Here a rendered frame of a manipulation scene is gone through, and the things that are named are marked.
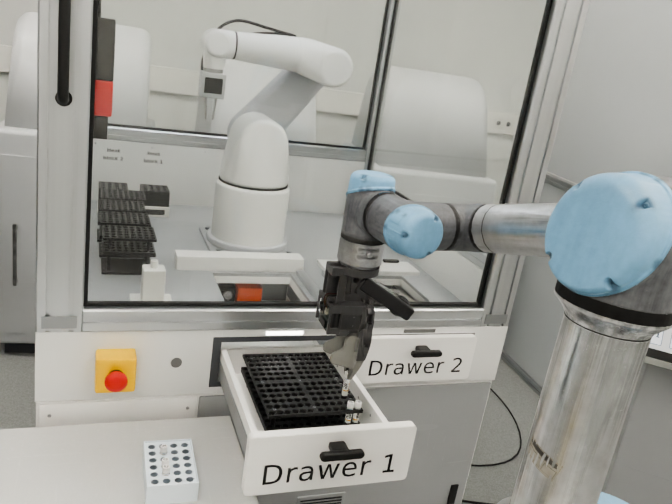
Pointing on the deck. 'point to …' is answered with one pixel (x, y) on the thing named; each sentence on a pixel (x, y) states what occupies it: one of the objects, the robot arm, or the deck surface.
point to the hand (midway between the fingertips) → (352, 370)
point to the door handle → (63, 54)
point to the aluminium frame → (60, 145)
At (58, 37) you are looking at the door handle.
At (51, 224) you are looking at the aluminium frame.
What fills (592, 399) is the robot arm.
